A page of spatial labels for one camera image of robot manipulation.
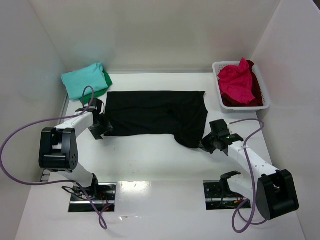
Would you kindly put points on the folded green t shirt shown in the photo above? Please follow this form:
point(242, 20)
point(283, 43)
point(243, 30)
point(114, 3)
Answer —
point(99, 90)

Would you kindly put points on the dark red t shirt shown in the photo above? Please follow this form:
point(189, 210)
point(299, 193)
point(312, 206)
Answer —
point(257, 102)

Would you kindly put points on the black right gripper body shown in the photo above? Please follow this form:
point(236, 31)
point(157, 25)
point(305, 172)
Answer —
point(210, 142)

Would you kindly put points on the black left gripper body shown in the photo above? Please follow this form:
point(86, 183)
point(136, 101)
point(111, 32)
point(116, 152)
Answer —
point(100, 128)

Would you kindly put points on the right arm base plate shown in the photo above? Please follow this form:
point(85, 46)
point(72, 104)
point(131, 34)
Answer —
point(216, 200)

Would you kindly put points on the crumpled pink t shirt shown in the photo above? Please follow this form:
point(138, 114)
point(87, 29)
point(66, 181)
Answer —
point(236, 81)

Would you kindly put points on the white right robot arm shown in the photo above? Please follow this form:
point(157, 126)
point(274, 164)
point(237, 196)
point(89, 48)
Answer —
point(271, 190)

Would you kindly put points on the folded light blue t shirt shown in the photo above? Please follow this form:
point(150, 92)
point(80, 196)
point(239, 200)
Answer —
point(76, 81)

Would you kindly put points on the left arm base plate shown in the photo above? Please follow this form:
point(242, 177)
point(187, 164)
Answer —
point(103, 200)

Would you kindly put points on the black t shirt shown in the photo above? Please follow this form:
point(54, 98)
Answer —
point(182, 114)

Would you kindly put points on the white plastic basket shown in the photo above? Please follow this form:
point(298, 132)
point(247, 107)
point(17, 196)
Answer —
point(218, 66)

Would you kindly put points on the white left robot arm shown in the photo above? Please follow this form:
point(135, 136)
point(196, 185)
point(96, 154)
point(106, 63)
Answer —
point(58, 152)

